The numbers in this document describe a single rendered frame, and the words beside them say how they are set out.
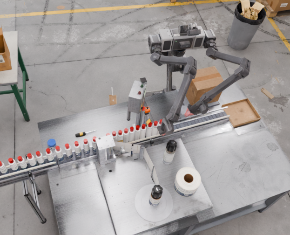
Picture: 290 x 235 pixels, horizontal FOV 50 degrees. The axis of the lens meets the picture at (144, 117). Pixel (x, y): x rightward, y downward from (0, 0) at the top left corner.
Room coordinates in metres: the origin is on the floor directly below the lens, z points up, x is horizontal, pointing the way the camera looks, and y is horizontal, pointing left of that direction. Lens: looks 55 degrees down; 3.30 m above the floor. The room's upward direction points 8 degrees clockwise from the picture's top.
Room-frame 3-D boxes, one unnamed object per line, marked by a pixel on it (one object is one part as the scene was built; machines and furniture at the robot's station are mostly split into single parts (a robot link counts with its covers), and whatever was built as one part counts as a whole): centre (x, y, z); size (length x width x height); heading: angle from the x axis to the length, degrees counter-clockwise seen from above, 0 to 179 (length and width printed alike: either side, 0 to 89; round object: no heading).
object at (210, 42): (2.17, -0.49, 1.45); 0.09 x 0.08 x 0.12; 109
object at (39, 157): (1.07, 0.79, 0.98); 0.05 x 0.05 x 0.20
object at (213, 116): (1.49, -0.06, 0.86); 1.65 x 0.08 x 0.04; 116
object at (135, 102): (1.52, 0.08, 1.38); 0.17 x 0.10 x 0.19; 171
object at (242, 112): (1.94, -0.95, 0.85); 0.30 x 0.26 x 0.04; 116
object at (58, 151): (1.14, 0.65, 0.98); 0.05 x 0.05 x 0.20
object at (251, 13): (4.06, -1.34, 0.50); 0.42 x 0.41 x 0.28; 109
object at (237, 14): (3.99, -1.31, 0.43); 0.44 x 0.43 x 0.39; 19
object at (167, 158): (1.28, -0.25, 1.03); 0.09 x 0.09 x 0.30
